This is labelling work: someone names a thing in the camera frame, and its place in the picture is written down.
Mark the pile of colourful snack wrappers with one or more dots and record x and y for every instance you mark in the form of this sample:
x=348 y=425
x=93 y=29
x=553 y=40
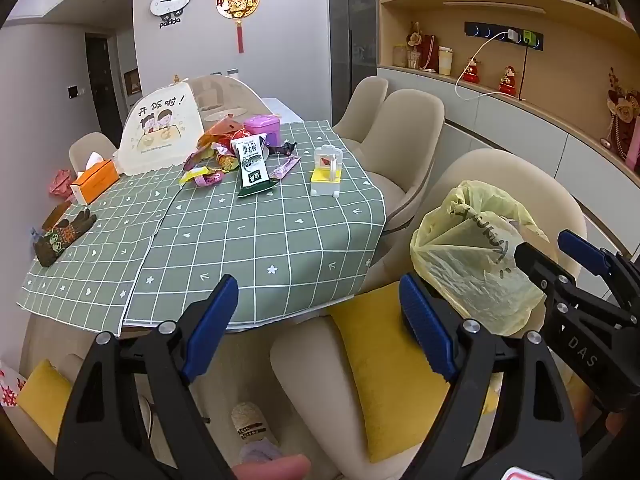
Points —
x=215 y=160

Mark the pink gift box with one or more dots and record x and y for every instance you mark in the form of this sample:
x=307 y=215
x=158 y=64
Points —
x=633 y=145

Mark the dark door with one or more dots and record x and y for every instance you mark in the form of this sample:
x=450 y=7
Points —
x=102 y=90

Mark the brown flat box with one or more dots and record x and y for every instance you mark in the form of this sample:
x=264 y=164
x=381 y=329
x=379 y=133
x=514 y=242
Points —
x=56 y=215

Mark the yellow cushion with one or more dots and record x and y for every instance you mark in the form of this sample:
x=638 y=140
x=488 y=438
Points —
x=380 y=360
x=42 y=400

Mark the white sideboard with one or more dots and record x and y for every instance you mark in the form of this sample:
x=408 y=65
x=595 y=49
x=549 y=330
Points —
x=287 y=109

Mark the wooden shelf unit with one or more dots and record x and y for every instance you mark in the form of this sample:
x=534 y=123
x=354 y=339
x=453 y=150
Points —
x=550 y=15

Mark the orange tissue box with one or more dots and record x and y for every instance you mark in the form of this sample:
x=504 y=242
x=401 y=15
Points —
x=95 y=182

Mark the cream mesh food cover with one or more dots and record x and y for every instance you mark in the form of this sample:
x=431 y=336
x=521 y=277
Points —
x=155 y=135

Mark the beige bowl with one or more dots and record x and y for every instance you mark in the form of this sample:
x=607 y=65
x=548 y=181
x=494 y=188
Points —
x=220 y=110

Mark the red gold wall ornament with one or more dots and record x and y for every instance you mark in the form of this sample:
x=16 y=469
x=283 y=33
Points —
x=237 y=0

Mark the purple mini bin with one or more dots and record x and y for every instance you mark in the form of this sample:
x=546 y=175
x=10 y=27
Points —
x=265 y=130

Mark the beige chair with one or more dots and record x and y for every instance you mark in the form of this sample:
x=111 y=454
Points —
x=500 y=175
x=405 y=130
x=362 y=100
x=92 y=145

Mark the white green snack packet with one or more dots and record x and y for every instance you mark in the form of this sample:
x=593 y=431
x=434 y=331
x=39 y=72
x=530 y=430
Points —
x=252 y=170

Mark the green checkered tablecloth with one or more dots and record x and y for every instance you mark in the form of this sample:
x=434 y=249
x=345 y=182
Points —
x=250 y=240

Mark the yellow plastic bag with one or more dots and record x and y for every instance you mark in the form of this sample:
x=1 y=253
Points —
x=465 y=260

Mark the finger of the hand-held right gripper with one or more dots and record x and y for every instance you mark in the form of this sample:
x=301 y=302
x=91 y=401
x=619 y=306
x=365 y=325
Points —
x=542 y=267
x=582 y=250

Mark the red bag with flower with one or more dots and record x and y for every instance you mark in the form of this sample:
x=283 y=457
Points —
x=425 y=47

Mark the brown knitted glove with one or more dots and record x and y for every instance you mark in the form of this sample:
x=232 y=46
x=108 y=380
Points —
x=60 y=240

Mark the white lower cabinet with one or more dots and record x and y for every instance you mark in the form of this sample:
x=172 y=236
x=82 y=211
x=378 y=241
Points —
x=525 y=130

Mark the dark glass cabinet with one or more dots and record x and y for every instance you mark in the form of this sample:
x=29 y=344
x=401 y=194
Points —
x=352 y=35

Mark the pink patterned bag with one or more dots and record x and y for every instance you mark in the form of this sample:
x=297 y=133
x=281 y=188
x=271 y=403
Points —
x=61 y=184

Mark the red seated figurine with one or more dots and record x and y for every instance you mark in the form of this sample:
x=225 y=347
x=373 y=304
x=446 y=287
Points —
x=471 y=71
x=508 y=81

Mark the black wall switch panel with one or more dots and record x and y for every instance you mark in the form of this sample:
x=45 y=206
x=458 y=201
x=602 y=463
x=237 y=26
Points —
x=73 y=91

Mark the yellow white toy stand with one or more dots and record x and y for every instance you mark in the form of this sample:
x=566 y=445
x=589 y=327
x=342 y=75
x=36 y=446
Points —
x=325 y=175

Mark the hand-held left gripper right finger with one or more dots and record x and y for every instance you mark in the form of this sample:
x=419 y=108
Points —
x=425 y=325

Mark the red white patterned cloth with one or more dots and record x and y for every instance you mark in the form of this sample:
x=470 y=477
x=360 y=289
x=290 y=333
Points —
x=9 y=387

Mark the person's left hand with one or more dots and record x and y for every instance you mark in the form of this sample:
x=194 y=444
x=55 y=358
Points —
x=272 y=469

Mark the small framed wall picture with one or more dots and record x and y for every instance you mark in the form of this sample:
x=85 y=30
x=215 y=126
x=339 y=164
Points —
x=131 y=81

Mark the beige fuzzy slipper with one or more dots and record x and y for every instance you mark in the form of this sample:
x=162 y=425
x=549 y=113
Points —
x=250 y=422

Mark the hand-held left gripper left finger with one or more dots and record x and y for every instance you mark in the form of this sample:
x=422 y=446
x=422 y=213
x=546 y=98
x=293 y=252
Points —
x=212 y=325

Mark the small black toy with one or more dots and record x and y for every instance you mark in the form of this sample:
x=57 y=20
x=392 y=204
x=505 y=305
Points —
x=284 y=149

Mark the cream cup with yellow lid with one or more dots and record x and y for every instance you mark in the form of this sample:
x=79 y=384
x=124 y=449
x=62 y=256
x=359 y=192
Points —
x=446 y=61

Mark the black power strip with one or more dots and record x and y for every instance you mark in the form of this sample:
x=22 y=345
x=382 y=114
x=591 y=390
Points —
x=480 y=30

